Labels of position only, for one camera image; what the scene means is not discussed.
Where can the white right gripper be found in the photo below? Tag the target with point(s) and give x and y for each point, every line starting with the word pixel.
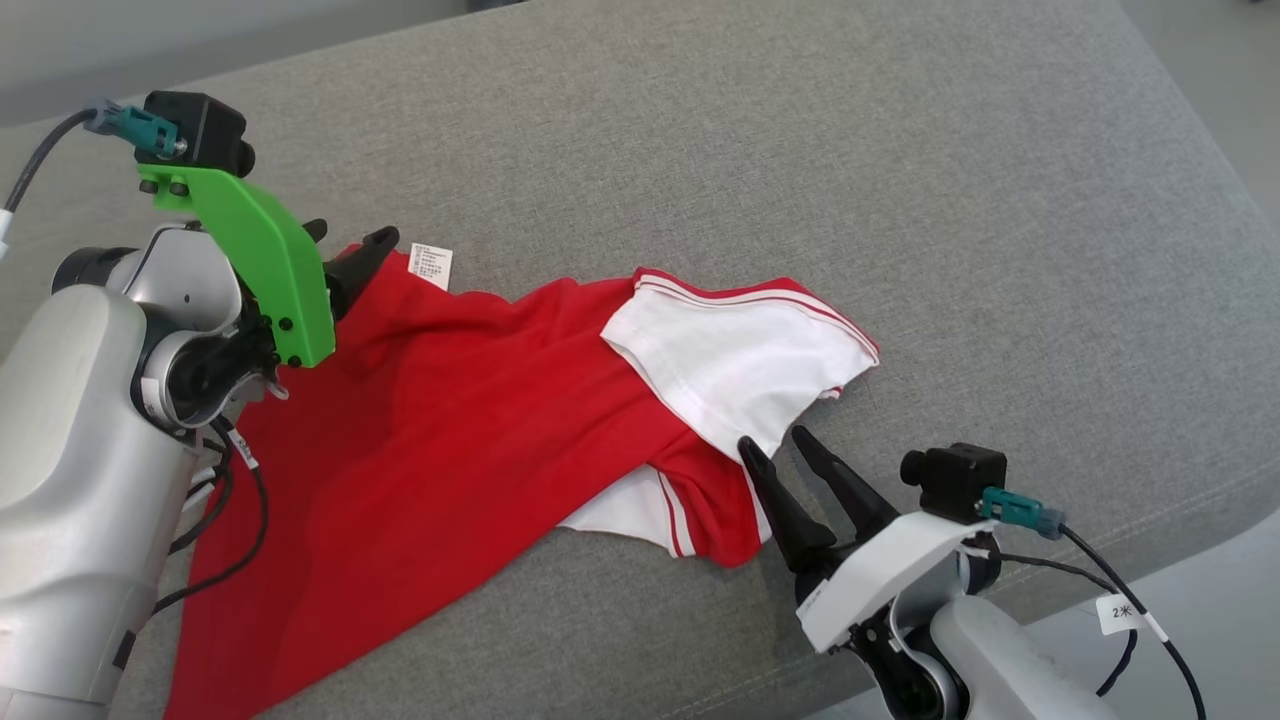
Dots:
pixel 890 565

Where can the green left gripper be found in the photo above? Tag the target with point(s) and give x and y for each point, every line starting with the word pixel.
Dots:
pixel 270 260

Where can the red jersey with white sleeves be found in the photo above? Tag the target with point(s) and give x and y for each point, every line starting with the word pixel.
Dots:
pixel 450 420

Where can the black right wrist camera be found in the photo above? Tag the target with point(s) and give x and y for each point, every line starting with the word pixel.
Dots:
pixel 955 480

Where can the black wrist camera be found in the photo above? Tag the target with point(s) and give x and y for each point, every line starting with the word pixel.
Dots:
pixel 955 480
pixel 205 130

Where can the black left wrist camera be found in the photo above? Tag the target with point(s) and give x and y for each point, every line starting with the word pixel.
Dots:
pixel 205 130

